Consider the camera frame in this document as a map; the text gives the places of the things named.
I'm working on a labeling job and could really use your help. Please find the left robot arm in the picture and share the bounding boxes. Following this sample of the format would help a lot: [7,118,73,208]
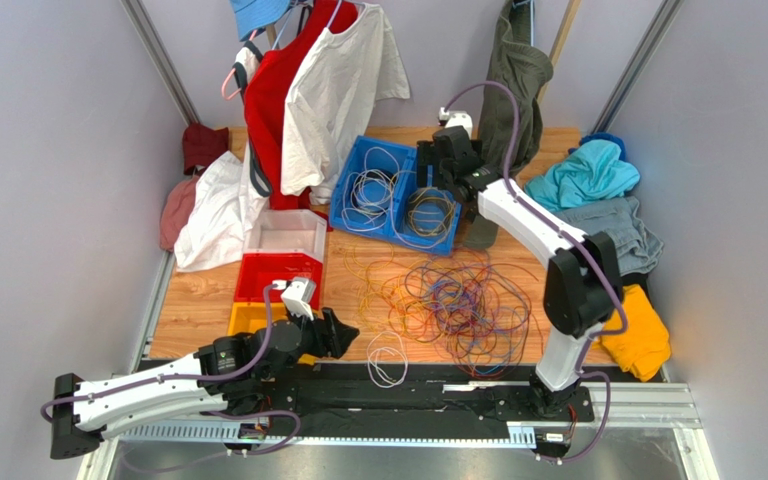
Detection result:
[41,308,360,460]

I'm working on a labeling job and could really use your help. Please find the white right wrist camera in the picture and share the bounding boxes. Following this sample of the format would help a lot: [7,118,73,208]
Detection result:
[438,107,474,139]

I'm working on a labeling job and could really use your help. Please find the light blue jeans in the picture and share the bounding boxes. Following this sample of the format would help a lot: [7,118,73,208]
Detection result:
[555,196,664,276]

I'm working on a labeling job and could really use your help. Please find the blue cable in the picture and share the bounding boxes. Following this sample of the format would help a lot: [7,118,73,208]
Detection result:
[403,266,532,377]

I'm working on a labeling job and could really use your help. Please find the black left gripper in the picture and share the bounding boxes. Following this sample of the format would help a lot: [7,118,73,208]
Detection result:
[260,303,360,380]

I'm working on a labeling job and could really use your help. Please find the maroon cloth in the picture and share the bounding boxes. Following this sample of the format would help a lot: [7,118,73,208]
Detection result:
[181,123,229,176]

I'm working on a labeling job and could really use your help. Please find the orange cable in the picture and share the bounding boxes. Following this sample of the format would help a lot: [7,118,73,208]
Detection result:
[357,259,532,374]

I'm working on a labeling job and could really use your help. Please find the blue hat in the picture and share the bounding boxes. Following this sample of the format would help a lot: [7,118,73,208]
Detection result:
[229,0,298,40]

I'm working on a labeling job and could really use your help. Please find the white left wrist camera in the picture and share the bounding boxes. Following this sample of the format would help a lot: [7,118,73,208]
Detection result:
[272,276,316,320]

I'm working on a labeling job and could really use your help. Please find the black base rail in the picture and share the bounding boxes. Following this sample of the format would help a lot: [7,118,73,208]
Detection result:
[97,359,705,449]

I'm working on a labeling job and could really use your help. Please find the red storage bin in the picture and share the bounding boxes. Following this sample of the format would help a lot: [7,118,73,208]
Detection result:
[233,253,323,310]

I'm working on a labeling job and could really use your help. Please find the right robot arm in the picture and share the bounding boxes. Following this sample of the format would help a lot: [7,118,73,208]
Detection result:
[417,126,623,418]

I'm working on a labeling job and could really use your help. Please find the teal cloth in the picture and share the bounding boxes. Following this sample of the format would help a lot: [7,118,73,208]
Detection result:
[524,141,640,212]

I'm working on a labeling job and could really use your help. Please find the blue divided bin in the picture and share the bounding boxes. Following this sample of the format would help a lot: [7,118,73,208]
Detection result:
[329,136,461,256]

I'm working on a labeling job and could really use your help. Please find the dark blue cloth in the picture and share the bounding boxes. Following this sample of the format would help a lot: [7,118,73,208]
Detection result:
[567,132,627,161]

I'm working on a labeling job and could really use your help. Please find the olive green garment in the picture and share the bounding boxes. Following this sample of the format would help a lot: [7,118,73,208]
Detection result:
[462,0,556,252]

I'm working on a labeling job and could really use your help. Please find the pink cable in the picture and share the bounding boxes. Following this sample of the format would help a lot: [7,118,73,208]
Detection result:
[403,252,545,381]

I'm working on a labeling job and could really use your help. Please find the white storage bin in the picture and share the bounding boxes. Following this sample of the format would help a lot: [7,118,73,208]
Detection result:
[243,210,328,263]

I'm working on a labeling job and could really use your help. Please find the yellow cloth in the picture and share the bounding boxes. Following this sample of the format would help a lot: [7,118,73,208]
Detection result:
[598,285,672,382]

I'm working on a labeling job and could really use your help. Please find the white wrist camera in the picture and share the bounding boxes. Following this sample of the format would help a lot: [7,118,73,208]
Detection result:
[272,276,316,320]
[438,107,474,139]

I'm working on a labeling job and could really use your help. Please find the white t-shirt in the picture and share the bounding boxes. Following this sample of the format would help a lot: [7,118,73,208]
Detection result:
[280,2,411,204]

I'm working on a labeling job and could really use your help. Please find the white cloth on floor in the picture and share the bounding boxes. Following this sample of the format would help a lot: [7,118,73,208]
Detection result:
[174,144,273,273]

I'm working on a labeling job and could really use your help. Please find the white cable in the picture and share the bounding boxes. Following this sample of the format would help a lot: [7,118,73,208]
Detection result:
[339,144,459,252]

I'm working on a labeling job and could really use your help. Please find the red t-shirt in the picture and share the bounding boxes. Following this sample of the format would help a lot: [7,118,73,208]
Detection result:
[244,1,358,210]

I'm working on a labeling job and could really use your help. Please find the purple right arm hose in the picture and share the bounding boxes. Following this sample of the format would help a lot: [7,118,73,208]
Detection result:
[443,81,630,465]

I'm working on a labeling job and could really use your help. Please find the yellow storage bin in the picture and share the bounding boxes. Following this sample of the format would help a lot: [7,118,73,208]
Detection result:
[226,302,316,366]

